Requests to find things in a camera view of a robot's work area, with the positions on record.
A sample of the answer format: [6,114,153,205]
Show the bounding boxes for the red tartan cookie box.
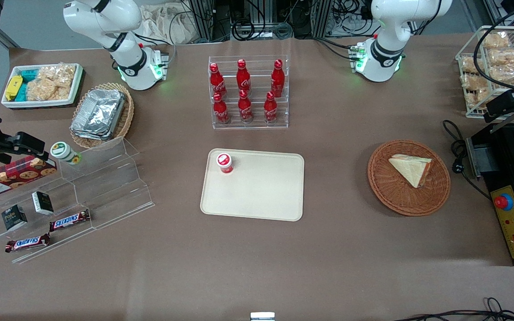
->
[0,155,58,200]

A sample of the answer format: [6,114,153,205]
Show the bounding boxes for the green lidded white cup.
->
[50,141,83,166]

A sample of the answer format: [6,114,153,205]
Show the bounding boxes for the yellow snack pack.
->
[5,75,24,101]

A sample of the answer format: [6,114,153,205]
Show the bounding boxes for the white rectangular plastic bin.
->
[1,63,84,109]

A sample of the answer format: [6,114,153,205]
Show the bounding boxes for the small black carton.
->
[1,204,29,232]
[31,191,55,216]

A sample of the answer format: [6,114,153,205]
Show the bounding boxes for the round brown wicker basket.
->
[368,140,452,217]

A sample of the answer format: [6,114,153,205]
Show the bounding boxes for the white wire rack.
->
[456,25,514,119]

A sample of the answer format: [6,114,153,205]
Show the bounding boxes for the clear acrylic bottle rack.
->
[208,54,290,131]

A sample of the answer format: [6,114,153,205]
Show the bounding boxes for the black floor cables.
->
[393,297,514,321]

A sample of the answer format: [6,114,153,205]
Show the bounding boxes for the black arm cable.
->
[473,4,514,95]

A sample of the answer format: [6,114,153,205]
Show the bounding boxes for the oval light wicker basket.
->
[69,82,135,150]

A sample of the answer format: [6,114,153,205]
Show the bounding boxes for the clear acrylic step display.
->
[0,136,155,265]

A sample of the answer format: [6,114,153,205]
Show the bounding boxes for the stack of foil trays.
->
[70,88,126,141]

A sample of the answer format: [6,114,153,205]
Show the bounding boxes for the red cola bottle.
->
[263,91,279,124]
[209,63,228,99]
[270,59,286,98]
[212,92,230,125]
[237,89,254,124]
[236,59,252,95]

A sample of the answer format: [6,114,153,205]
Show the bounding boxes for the triangular sandwich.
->
[388,154,433,189]

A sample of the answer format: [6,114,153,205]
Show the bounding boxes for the Snickers chocolate bar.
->
[49,209,91,232]
[5,233,51,254]

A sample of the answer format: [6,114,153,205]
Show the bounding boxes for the black power cable with plug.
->
[442,119,492,200]

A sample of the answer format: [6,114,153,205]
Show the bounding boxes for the beige plastic tray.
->
[200,148,305,222]

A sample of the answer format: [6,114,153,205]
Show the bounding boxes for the red emergency stop button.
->
[494,194,514,211]

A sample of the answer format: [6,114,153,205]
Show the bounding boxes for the clear bag of rice crackers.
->
[26,78,71,102]
[37,63,77,86]

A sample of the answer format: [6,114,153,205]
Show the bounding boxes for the black machine with yellow panel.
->
[466,119,514,267]

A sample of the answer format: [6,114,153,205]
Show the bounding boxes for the red lidded yogurt cup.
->
[216,152,234,175]

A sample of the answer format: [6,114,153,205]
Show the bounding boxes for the aluminium frame post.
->
[189,0,223,44]

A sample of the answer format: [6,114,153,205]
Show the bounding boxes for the bagged fried snack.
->
[488,63,514,84]
[460,74,490,90]
[482,32,510,49]
[488,48,514,66]
[460,56,485,74]
[464,89,492,111]

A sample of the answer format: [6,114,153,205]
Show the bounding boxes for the beige cloth bag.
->
[140,4,200,45]

